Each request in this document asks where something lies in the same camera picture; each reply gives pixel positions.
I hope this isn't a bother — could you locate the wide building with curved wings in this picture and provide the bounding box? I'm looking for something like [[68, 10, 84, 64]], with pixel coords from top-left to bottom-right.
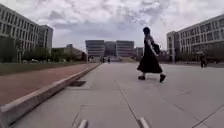
[[84, 39, 135, 58]]

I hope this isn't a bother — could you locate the grey concrete pavement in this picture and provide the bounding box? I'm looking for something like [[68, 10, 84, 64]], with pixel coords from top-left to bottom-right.
[[9, 61, 224, 128]]

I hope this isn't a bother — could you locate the dark drain grate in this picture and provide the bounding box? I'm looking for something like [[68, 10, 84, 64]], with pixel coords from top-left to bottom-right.
[[68, 80, 87, 88]]

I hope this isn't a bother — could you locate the low brown building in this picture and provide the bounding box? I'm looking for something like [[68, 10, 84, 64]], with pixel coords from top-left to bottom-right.
[[51, 43, 84, 61]]

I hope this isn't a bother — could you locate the robot's own part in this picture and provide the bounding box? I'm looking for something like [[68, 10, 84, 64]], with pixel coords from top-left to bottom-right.
[[138, 116, 151, 128], [77, 119, 88, 128]]

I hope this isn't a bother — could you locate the grey stone kerb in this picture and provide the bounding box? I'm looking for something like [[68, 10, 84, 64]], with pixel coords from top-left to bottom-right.
[[0, 62, 102, 126]]

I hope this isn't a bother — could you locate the row of trees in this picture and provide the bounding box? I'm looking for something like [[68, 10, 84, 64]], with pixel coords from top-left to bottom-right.
[[0, 34, 88, 64]]

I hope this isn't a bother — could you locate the red brick path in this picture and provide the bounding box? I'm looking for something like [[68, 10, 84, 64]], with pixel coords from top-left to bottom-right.
[[0, 63, 98, 107]]

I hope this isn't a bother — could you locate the grass strip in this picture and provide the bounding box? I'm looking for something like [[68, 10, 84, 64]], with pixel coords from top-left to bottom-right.
[[0, 61, 88, 77]]

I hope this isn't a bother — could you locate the grey multi-storey building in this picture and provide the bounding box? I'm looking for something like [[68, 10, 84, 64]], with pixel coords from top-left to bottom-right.
[[166, 13, 224, 63]]

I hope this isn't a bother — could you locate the long pale multi-storey building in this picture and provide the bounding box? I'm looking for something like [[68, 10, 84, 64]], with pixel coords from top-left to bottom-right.
[[0, 3, 54, 53]]

